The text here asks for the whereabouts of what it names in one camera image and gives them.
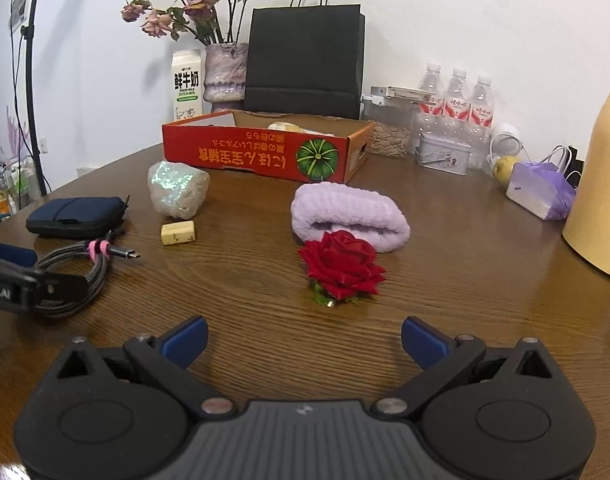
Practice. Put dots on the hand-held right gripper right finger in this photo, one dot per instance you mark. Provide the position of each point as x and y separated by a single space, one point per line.
425 342

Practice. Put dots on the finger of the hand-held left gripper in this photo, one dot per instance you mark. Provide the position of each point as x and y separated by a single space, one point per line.
60 292
10 254

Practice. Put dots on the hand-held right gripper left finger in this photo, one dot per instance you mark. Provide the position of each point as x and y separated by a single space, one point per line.
187 342

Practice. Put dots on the navy zip case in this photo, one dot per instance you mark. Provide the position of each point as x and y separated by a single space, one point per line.
75 217

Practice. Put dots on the small wooden block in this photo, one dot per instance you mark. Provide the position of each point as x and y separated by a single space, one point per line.
178 232

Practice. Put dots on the red rose flower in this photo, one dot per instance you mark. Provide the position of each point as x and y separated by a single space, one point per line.
342 260

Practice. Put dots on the lilac fluffy towel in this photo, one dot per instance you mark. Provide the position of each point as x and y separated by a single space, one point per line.
350 210

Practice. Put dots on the iridescent plastic bag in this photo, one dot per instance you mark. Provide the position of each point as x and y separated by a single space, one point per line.
177 190

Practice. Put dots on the red cardboard box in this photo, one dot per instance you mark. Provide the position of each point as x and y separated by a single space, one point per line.
245 155

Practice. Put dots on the yellow white plush toy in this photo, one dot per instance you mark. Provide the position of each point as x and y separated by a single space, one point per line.
285 126

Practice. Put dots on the shelf of small bottles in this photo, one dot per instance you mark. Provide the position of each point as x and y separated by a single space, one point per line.
10 190

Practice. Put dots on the white printed tin box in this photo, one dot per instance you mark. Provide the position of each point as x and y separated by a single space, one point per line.
442 157

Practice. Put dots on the green apple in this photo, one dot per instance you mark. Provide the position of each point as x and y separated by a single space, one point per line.
506 171

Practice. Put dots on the purple tissue pack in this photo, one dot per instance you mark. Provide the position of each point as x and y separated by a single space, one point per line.
540 190

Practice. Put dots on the black light stand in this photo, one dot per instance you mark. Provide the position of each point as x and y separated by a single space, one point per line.
29 60

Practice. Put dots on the clear lidded seed container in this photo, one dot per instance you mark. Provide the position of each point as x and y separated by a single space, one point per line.
392 140

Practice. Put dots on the white round device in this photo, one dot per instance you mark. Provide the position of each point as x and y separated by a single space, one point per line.
507 140

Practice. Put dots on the black power adapter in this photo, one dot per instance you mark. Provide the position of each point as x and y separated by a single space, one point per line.
576 162

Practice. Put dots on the yellow thermos jug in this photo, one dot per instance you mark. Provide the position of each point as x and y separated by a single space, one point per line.
602 185

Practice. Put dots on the clear water bottle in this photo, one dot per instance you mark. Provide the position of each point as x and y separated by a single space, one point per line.
457 102
482 110
431 95

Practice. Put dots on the white green milk carton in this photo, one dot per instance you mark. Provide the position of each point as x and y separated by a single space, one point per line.
187 85

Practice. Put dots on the purple mottled vase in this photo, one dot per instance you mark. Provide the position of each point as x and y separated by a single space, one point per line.
226 75

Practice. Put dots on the black paper bag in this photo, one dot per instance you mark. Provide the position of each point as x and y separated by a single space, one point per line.
305 60

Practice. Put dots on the white wall socket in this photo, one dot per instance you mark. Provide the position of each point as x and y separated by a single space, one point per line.
45 146

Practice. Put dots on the wall poster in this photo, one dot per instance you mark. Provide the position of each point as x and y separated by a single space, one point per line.
20 2

